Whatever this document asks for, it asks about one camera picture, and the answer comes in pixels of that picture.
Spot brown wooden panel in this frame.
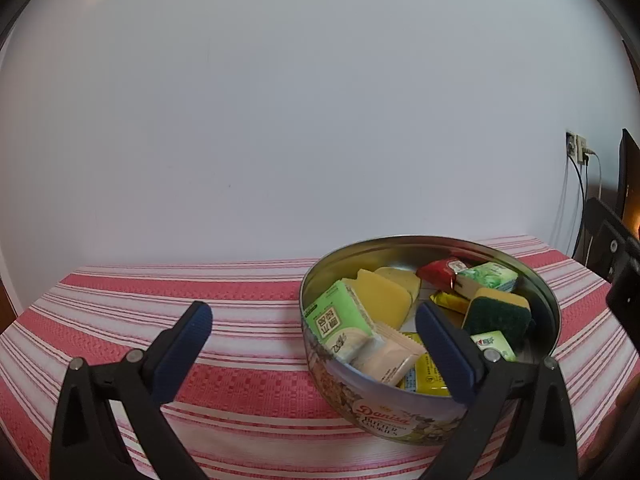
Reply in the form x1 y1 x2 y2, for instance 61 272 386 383
0 270 18 333

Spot dark flat screen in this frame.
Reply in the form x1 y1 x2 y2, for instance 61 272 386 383
619 129 640 222

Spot yellow snack packet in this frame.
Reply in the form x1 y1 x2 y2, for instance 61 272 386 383
400 332 451 398

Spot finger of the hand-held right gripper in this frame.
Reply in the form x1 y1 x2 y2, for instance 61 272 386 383
584 197 640 283

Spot red white striped cloth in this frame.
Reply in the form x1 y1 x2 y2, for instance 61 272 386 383
0 234 640 480

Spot beige snack packet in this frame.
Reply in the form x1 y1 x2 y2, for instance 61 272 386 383
352 322 426 387

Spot small green white packet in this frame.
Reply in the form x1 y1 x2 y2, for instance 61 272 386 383
470 331 517 363

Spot white cable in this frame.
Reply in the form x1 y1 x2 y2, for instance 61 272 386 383
590 149 604 202

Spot green wafer packet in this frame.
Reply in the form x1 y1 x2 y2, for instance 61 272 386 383
304 280 381 363

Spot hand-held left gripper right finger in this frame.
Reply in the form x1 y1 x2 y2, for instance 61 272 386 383
415 301 580 480

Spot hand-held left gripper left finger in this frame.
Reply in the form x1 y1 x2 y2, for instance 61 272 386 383
49 301 213 480

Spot yellow green scouring sponge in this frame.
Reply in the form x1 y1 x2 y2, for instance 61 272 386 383
462 287 535 353

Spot gold foil packet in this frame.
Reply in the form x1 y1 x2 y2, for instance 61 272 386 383
431 290 473 315

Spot round metal cookie tin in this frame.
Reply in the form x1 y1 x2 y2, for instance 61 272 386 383
299 234 561 447

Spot red snack packet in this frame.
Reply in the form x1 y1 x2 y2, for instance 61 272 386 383
416 256 468 293

